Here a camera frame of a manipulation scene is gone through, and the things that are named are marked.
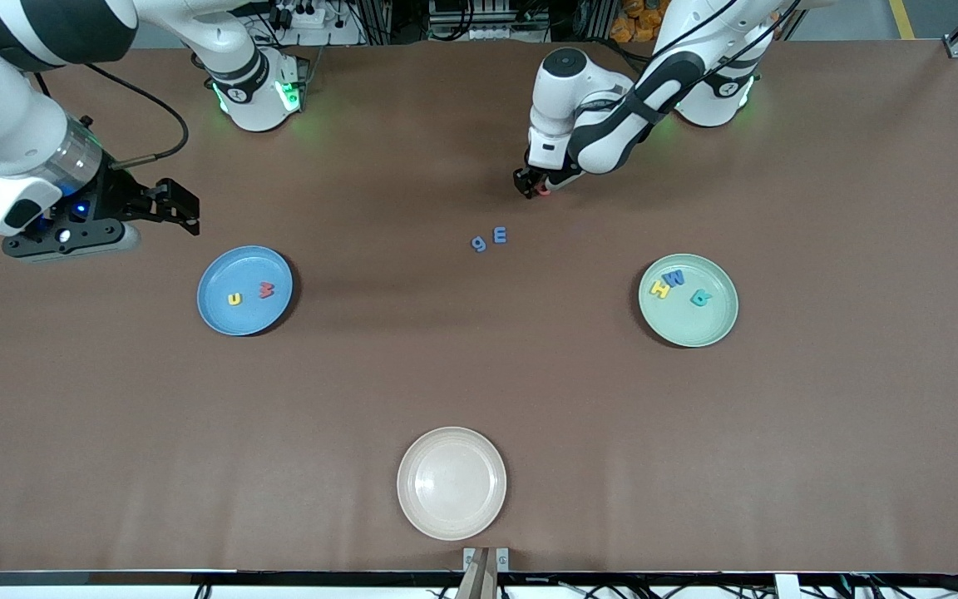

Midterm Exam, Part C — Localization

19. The metal mounting bracket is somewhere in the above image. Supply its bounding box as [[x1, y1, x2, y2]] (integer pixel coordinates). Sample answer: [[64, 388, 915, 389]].
[[463, 547, 510, 573]]

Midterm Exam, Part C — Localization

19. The dark equipment rack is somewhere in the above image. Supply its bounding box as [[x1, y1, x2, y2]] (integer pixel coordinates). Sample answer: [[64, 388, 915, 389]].
[[363, 0, 613, 44]]

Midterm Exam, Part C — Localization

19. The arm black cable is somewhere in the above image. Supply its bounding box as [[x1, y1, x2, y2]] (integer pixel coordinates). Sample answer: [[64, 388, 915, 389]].
[[612, 0, 804, 109], [34, 60, 190, 171]]

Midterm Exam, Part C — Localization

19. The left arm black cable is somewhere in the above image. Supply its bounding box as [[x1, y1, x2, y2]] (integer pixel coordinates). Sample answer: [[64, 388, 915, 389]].
[[612, 0, 804, 109]]

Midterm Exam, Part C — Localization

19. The blue plate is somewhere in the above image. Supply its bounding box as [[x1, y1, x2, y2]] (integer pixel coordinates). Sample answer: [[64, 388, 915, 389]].
[[196, 245, 294, 337]]

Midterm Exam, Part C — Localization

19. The beige plate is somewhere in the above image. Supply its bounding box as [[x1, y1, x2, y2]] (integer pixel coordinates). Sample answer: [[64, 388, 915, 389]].
[[397, 426, 508, 542]]

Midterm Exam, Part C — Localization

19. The paper table cover sheet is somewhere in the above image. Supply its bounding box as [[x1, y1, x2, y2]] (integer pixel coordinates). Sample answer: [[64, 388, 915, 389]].
[[0, 40, 958, 575]]

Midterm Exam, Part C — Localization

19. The white power strip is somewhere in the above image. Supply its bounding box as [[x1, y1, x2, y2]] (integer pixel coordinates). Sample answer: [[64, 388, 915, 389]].
[[273, 2, 328, 27], [431, 23, 498, 41]]

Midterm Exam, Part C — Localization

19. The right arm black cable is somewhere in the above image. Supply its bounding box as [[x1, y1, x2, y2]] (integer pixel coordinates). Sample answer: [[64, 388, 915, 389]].
[[34, 60, 190, 171]]

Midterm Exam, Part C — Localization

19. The brown camera mount post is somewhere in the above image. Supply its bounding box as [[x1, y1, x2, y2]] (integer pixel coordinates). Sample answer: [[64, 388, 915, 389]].
[[454, 549, 499, 599]]

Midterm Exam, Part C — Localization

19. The light green plate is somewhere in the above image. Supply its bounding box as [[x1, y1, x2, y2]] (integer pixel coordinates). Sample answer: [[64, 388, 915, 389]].
[[638, 254, 740, 349]]

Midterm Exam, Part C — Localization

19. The orange packaged items pile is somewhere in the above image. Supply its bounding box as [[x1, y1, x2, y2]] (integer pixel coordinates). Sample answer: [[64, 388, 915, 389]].
[[610, 0, 671, 44]]

